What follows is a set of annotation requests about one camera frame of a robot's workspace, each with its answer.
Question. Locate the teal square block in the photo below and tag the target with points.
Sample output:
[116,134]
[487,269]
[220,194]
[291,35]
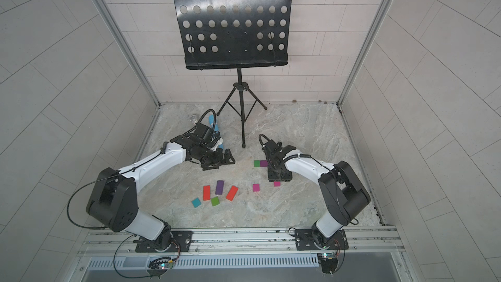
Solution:
[196,202]

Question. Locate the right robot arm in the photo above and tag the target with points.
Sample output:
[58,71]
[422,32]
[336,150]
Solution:
[343,192]

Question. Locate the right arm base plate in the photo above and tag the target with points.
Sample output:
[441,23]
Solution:
[304,240]

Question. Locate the dark purple block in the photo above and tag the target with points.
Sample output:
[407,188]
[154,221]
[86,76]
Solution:
[219,187]

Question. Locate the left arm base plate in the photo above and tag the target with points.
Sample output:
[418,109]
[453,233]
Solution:
[182,241]

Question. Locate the aluminium front rail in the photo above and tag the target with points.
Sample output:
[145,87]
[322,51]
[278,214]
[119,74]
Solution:
[241,241]

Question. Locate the left circuit board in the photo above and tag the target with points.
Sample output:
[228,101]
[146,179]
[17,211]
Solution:
[160,266]

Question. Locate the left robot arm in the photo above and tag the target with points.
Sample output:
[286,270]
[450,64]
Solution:
[114,198]

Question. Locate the green block lower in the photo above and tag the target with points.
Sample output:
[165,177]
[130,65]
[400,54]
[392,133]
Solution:
[215,201]

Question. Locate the right circuit board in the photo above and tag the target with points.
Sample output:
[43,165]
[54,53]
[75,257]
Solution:
[328,263]

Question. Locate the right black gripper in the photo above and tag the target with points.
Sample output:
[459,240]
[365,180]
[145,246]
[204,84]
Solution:
[279,173]

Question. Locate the red block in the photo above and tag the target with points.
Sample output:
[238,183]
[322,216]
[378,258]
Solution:
[232,193]
[206,193]

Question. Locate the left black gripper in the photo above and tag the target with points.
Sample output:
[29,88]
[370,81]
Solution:
[216,160]

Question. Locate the blue microphone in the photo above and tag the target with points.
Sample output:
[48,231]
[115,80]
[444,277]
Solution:
[213,123]

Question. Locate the circuit board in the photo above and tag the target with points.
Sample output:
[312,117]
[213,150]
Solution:
[160,266]
[328,263]

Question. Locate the black perforated music stand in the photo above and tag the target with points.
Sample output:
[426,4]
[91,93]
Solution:
[234,34]

